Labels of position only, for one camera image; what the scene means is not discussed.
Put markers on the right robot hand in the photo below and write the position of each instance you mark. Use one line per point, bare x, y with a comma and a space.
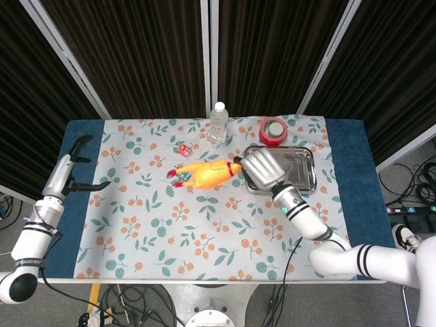
264, 168

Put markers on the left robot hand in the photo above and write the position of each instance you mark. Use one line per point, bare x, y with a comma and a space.
59, 173

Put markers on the orange rubber chicken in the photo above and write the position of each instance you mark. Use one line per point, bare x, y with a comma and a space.
207, 175

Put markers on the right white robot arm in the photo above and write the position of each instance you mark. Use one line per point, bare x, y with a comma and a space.
306, 218

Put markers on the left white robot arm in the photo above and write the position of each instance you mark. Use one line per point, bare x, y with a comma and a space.
30, 238

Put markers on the metal tray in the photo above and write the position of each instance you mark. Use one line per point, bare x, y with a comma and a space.
301, 170

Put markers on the red tape roll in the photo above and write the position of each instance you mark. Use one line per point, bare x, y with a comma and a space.
272, 139

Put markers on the clear plastic water bottle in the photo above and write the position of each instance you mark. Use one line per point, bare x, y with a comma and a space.
218, 126

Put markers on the small red candy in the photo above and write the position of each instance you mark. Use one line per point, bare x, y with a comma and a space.
185, 150

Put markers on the dark fabric partition panel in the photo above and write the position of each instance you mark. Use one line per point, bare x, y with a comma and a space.
24, 95
265, 54
391, 68
136, 58

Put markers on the floral tablecloth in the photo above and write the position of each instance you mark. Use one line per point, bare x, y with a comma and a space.
204, 238

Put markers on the blue table cover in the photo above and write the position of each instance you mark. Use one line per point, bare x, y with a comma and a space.
357, 170

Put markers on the yellow stick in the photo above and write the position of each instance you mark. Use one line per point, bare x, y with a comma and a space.
93, 296

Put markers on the black power strip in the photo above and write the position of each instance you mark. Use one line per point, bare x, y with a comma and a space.
408, 210

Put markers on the white and black shoe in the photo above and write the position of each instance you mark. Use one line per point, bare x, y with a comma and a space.
407, 235

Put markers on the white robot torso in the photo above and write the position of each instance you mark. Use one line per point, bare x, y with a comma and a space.
427, 289

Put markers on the white partition frame post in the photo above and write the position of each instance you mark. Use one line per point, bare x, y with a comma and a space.
327, 58
208, 58
68, 58
405, 146

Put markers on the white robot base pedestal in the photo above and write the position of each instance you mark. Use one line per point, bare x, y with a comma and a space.
211, 303

